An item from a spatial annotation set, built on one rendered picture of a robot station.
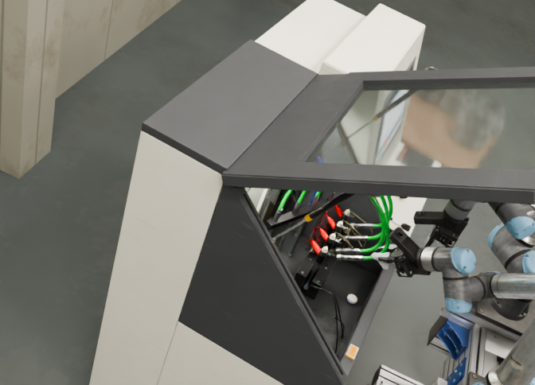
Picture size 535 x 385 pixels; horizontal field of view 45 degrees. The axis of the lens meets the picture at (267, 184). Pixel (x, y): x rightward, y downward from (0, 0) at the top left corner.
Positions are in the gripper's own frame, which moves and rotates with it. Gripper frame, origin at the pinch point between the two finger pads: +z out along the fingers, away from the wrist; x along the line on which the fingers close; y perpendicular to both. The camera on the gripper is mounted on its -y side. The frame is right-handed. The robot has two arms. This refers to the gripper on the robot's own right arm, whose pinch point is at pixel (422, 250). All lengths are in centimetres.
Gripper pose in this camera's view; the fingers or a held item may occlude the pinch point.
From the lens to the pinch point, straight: 230.7
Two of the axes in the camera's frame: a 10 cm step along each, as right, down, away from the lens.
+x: 4.2, -5.0, 7.6
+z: -2.8, 7.2, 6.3
